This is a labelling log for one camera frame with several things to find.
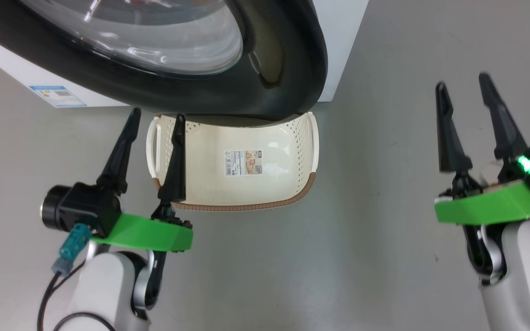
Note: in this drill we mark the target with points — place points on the teal left camera connector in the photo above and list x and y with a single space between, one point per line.
74 246

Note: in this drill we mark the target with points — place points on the cream perforated laundry basket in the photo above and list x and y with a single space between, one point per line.
256 193

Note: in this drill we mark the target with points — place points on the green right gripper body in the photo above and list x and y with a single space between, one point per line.
490 207

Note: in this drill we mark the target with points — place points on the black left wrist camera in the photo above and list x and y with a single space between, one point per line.
85 207

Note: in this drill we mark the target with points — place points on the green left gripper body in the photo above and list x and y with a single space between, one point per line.
154 232

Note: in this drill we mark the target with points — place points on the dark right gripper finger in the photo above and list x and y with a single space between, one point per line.
504 128
449 142

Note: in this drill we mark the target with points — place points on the blue energy label sticker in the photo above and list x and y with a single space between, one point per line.
58 95

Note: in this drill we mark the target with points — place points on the basket product label sticker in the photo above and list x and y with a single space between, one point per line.
243 162

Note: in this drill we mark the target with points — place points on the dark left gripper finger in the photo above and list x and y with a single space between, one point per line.
177 174
120 156

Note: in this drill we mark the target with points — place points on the black round glass door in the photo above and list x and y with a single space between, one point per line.
283 55

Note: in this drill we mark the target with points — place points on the white front-load washing machine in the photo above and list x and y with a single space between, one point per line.
341 41

